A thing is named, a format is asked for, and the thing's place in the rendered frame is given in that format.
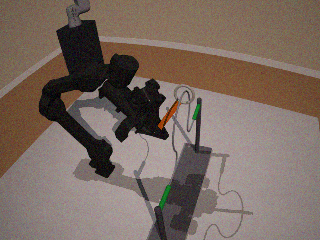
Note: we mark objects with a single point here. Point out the orange handle with grey loop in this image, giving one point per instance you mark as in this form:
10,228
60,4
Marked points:
173,109

